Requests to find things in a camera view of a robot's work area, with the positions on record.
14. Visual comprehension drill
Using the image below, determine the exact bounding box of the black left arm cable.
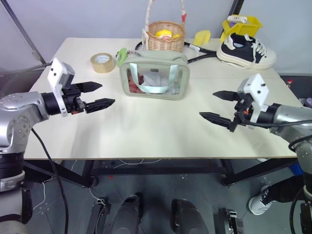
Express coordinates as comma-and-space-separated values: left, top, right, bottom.
30, 128, 70, 234

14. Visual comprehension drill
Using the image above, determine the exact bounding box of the person's black trouser leg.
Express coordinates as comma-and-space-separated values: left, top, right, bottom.
265, 173, 306, 203

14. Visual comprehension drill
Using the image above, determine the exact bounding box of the black and white sneaker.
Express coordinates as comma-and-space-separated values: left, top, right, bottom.
216, 33, 277, 70

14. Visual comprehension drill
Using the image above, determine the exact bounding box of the black racket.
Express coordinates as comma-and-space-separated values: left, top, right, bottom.
135, 40, 220, 65

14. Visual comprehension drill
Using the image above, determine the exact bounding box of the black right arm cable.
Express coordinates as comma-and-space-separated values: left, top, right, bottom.
240, 116, 312, 153

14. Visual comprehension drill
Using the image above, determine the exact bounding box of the yellow plastic scoop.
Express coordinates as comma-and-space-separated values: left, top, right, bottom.
194, 30, 212, 46

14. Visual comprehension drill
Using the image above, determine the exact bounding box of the wicker basket with handle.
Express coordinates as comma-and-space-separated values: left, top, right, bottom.
142, 0, 187, 53

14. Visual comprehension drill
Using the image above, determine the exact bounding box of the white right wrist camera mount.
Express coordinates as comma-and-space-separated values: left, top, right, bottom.
237, 73, 270, 124

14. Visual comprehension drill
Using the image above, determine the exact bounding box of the white cloth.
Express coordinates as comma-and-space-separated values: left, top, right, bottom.
142, 71, 180, 95

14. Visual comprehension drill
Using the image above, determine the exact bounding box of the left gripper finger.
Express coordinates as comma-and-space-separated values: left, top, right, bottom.
85, 98, 116, 114
72, 81, 103, 94

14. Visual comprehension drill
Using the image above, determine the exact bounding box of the white power strip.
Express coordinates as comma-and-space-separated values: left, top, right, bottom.
227, 15, 248, 24

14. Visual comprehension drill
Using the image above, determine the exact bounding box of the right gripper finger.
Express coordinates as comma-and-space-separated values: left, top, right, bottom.
199, 112, 236, 133
213, 90, 242, 102

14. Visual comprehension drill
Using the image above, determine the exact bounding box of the person's white shoe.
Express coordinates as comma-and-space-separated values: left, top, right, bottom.
248, 185, 273, 215

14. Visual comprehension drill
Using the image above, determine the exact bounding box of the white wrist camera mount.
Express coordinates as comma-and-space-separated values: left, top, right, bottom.
47, 58, 76, 117
237, 73, 270, 124

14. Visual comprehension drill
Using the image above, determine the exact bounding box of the yellow plastic bin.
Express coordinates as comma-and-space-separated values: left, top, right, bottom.
220, 16, 264, 43

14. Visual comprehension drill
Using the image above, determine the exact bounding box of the white string on floor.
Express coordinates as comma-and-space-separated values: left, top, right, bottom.
31, 158, 163, 213

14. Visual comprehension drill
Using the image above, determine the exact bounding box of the clear green toiletry bag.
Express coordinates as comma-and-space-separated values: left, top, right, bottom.
118, 50, 191, 101

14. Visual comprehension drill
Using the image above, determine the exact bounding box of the yellow plush toy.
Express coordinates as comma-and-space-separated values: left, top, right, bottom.
155, 29, 182, 41

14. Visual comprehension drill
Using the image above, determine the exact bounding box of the grey metal pole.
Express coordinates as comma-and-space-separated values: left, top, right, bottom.
2, 0, 47, 64

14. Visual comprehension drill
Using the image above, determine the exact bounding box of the black metal table frame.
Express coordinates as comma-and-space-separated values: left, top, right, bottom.
22, 157, 301, 189

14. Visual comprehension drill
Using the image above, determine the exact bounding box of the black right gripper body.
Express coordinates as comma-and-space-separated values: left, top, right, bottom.
231, 93, 254, 127

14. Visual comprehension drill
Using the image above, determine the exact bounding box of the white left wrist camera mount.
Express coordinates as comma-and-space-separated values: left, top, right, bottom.
47, 58, 76, 117

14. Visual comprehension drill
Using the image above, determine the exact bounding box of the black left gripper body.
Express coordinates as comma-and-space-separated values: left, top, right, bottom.
61, 83, 88, 116

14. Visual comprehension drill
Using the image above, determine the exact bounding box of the brown packing tape roll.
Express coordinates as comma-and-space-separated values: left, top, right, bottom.
90, 52, 117, 74

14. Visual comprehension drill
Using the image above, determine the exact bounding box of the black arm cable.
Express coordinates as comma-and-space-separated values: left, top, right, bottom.
240, 116, 312, 153
30, 128, 70, 234

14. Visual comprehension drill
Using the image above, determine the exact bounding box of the black floor bracket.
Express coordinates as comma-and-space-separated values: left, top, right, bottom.
85, 196, 112, 234
217, 208, 239, 234

